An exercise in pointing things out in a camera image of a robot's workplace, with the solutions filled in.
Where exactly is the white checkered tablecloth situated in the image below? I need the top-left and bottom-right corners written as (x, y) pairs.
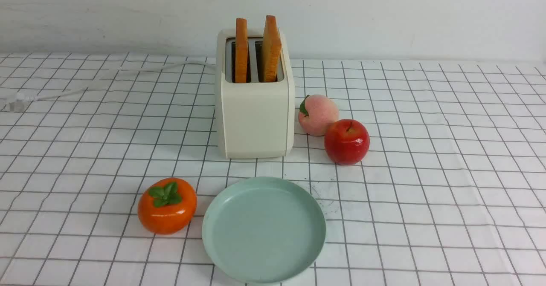
top-left (0, 53), bottom-right (546, 286)

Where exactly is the toast slice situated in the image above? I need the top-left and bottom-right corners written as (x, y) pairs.
top-left (234, 18), bottom-right (248, 84)
top-left (261, 15), bottom-right (282, 83)

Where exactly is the orange persimmon with leaves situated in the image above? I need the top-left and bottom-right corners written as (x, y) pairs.
top-left (137, 177), bottom-right (197, 235)

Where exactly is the pink peach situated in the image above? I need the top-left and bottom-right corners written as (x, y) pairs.
top-left (298, 95), bottom-right (339, 136)

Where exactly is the cream white toaster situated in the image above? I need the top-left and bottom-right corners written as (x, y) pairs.
top-left (215, 28), bottom-right (295, 159)

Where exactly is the pale green plate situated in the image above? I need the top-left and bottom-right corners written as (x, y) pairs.
top-left (202, 176), bottom-right (326, 285)

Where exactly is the red apple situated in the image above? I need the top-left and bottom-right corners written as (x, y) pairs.
top-left (324, 119), bottom-right (371, 165)

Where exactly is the white power cord with plug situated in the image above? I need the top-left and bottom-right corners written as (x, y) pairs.
top-left (5, 60), bottom-right (216, 113)

